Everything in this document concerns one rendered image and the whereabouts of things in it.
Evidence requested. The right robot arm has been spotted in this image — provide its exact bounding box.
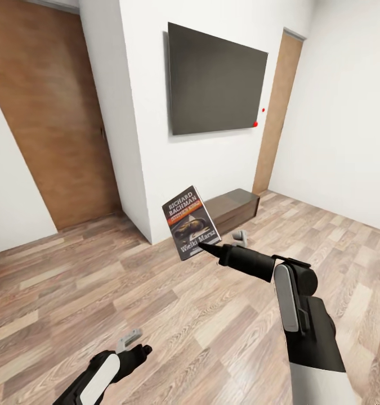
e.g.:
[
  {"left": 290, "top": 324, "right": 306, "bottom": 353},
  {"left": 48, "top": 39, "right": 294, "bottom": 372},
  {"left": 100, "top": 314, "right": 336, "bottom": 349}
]
[{"left": 198, "top": 229, "right": 358, "bottom": 405}]

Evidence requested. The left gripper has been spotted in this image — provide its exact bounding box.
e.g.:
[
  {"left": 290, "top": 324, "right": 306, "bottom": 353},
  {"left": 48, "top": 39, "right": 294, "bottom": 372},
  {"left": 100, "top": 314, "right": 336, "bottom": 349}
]
[{"left": 123, "top": 344, "right": 153, "bottom": 377}]

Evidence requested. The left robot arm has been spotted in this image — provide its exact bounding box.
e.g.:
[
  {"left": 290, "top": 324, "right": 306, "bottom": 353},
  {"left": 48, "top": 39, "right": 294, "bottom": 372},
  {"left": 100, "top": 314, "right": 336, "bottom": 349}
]
[{"left": 53, "top": 327, "right": 153, "bottom": 405}]

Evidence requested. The hardback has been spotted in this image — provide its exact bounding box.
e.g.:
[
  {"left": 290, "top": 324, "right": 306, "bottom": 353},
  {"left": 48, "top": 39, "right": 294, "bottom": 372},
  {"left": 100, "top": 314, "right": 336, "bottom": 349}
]
[{"left": 162, "top": 185, "right": 222, "bottom": 261}]

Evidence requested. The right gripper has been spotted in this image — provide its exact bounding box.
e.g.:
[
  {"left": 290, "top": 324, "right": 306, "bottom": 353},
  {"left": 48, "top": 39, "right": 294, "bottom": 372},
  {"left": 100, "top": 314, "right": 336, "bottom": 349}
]
[{"left": 198, "top": 242, "right": 259, "bottom": 276}]

